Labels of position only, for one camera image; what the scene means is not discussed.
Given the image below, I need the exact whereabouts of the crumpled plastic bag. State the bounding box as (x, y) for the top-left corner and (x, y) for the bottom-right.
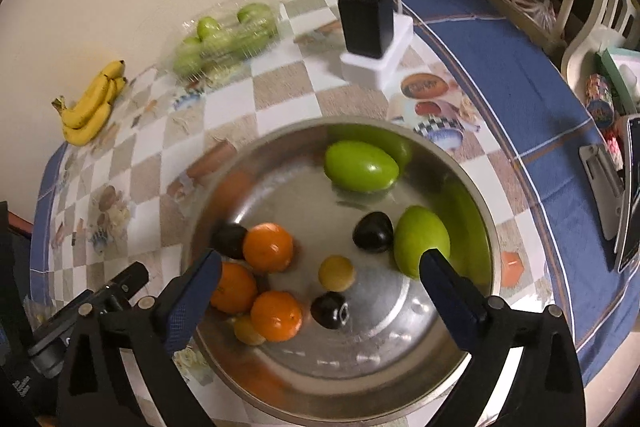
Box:
(500, 0), (558, 32)

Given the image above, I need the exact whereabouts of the green box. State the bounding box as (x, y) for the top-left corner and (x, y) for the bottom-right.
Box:
(595, 48), (640, 115)

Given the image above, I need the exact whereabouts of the colourful patterned tube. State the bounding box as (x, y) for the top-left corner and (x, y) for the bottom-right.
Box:
(584, 74), (615, 125)

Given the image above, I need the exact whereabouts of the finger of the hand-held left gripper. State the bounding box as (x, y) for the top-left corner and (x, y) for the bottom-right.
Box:
(106, 262), (150, 304)

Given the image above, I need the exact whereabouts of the yellow banana bunch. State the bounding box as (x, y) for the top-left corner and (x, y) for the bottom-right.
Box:
(51, 59), (128, 146)

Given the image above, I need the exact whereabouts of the dark smartphone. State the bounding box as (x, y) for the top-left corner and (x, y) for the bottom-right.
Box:
(614, 116), (640, 273)

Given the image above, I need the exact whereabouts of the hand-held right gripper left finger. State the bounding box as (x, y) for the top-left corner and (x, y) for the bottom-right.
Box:
(55, 248), (224, 427)

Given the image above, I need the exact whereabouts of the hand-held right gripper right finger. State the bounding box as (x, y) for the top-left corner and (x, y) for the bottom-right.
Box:
(418, 248), (587, 427)

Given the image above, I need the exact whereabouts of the orange mandarin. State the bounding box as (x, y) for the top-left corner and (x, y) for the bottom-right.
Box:
(250, 290), (304, 343)
(242, 222), (295, 273)
(211, 262), (259, 314)

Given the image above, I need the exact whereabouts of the silver metal stand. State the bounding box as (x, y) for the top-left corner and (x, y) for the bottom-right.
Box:
(579, 144), (626, 242)

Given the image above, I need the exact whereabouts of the black power adapter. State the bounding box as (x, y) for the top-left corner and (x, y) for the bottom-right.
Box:
(337, 0), (396, 58)

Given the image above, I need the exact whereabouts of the glossy green jujube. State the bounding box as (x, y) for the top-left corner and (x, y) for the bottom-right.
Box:
(393, 205), (451, 279)
(324, 142), (401, 194)

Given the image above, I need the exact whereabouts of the reddish brown bar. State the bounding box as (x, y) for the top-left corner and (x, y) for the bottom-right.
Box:
(7, 213), (36, 238)

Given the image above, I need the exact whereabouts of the stainless steel plate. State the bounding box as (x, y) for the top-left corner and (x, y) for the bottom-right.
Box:
(187, 117), (503, 425)

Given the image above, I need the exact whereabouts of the printed checked tablecloth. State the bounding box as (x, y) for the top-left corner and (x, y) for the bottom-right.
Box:
(29, 0), (640, 427)

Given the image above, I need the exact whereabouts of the clear plastic clamshell container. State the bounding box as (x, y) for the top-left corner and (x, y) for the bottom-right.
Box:
(172, 0), (282, 80)

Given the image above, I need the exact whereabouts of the dark plum with stem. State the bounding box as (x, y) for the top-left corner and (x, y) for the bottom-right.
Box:
(212, 223), (248, 260)

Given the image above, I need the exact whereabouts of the dark cabinet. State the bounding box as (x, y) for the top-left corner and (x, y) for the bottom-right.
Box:
(0, 201), (33, 358)

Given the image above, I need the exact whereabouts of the pile of green jujubes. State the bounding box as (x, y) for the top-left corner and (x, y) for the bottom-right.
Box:
(174, 3), (278, 76)

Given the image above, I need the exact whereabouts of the white plastic box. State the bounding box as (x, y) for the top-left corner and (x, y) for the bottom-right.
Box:
(340, 14), (415, 90)

